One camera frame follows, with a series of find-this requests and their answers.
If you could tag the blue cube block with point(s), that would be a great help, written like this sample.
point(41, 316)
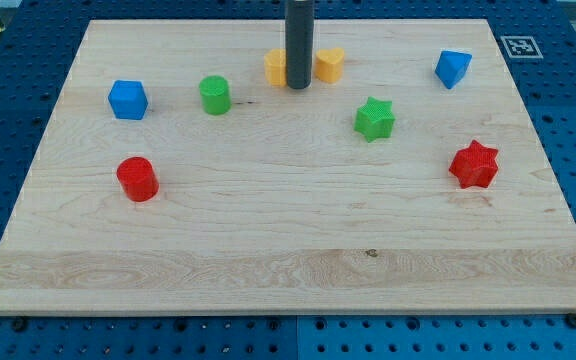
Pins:
point(128, 100)

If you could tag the light wooden board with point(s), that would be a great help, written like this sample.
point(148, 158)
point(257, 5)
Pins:
point(279, 206)

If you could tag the blue triangular prism block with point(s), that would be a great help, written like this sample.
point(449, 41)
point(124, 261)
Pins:
point(452, 67)

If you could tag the yellow hexagon block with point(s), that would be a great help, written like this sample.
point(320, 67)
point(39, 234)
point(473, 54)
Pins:
point(275, 67)

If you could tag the red star block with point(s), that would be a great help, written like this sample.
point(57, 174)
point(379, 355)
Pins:
point(475, 165)

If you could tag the green star block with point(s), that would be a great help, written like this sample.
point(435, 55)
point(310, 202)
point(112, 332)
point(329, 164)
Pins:
point(375, 119)

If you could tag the green cylinder block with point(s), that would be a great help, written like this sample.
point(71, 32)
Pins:
point(215, 95)

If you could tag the yellow heart block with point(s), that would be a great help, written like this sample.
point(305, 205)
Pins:
point(329, 64)

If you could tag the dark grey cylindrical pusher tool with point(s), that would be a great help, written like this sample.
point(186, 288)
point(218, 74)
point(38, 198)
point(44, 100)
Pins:
point(299, 26)

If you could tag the red cylinder block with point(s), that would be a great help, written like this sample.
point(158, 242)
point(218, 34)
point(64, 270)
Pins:
point(137, 178)

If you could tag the white fiducial marker tag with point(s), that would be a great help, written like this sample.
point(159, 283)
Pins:
point(521, 47)

